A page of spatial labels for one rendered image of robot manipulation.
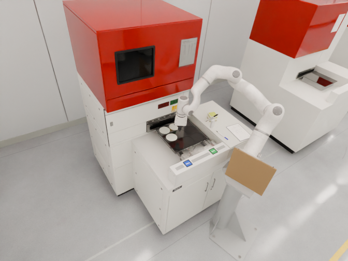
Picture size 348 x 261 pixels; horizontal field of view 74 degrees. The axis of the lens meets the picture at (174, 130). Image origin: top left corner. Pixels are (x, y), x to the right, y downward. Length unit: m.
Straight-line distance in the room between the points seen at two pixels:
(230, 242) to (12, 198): 2.32
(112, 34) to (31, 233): 2.02
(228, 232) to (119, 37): 2.07
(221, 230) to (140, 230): 0.82
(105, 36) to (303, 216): 2.68
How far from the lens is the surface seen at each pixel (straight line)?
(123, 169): 2.36
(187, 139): 2.05
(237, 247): 2.58
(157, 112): 2.09
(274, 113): 1.76
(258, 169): 1.77
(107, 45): 1.56
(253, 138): 1.80
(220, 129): 2.13
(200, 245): 2.52
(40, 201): 2.94
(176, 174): 1.70
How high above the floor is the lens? 2.28
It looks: 41 degrees down
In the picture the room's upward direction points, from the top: 6 degrees clockwise
